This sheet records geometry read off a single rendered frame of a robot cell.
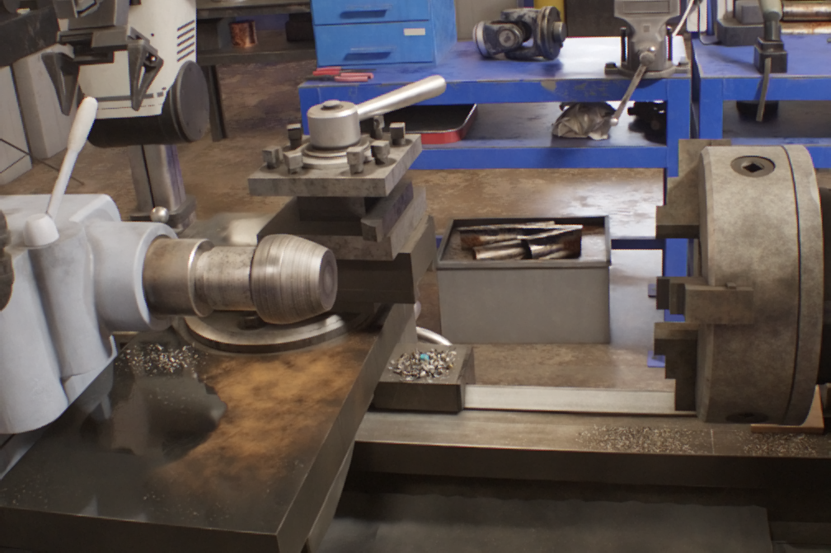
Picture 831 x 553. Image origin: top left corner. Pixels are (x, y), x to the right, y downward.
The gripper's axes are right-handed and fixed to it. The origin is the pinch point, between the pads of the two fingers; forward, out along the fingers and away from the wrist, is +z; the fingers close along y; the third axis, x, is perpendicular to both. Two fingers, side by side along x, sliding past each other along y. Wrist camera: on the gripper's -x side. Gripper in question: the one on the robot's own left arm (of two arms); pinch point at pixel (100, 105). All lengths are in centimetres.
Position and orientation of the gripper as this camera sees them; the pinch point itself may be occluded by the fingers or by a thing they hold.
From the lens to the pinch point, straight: 128.5
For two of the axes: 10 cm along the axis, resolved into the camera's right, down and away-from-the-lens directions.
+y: 9.9, -0.2, -1.4
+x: 1.4, 1.0, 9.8
